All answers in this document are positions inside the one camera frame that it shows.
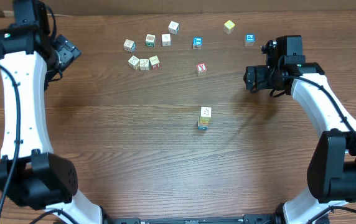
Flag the wooden block blue side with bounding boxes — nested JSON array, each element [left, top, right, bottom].
[[123, 39, 136, 52]]

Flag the wooden block yellow K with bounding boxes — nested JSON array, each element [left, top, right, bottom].
[[199, 116, 211, 125]]

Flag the blue top wooden block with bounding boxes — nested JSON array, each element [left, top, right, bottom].
[[197, 123, 208, 130]]

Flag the wooden block J side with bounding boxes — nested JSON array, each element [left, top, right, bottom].
[[168, 21, 179, 35]]

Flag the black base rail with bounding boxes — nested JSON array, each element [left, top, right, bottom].
[[103, 214, 286, 224]]

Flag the wooden block red side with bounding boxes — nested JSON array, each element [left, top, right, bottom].
[[149, 55, 160, 70]]

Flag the wooden block far left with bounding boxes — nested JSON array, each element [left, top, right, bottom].
[[128, 55, 140, 70]]

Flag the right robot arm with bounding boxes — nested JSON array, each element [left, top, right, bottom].
[[243, 35, 356, 223]]

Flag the blue top turtle block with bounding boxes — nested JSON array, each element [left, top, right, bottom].
[[244, 34, 255, 47]]

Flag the blue top middle block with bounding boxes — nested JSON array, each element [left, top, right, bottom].
[[192, 37, 203, 49]]

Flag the wooden block green edge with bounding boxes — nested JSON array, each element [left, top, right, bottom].
[[139, 59, 150, 71]]

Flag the green sided wooden block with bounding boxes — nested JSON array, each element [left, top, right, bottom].
[[145, 34, 156, 47]]

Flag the red Y wooden block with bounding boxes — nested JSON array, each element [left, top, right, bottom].
[[196, 63, 207, 76]]

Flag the yellow top wooden block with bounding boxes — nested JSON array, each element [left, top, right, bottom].
[[223, 20, 235, 34]]

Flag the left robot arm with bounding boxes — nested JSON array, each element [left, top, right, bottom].
[[0, 0, 111, 223]]

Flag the plain wooden block yellow side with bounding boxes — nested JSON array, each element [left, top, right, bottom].
[[200, 106, 212, 118]]

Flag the plain top wooden block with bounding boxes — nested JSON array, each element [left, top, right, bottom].
[[161, 34, 171, 47]]

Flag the brown cardboard backdrop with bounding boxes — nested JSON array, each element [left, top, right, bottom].
[[0, 0, 356, 18]]

